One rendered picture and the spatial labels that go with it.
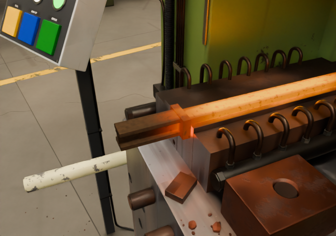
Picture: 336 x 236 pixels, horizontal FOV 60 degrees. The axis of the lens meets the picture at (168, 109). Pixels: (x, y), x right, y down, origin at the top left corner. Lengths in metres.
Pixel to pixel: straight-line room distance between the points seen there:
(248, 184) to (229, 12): 0.37
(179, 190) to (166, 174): 0.05
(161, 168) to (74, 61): 0.40
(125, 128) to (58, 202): 1.34
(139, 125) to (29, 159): 1.66
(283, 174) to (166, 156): 0.19
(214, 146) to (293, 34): 0.44
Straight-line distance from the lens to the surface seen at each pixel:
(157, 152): 0.51
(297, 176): 0.41
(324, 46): 0.86
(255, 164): 0.42
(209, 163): 0.40
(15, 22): 0.94
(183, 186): 0.44
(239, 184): 0.38
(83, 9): 0.75
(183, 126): 0.41
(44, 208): 1.72
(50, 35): 0.78
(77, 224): 1.60
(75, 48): 0.76
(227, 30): 0.65
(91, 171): 0.92
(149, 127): 0.40
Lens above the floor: 1.25
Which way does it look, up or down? 33 degrees down
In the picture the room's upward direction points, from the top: straight up
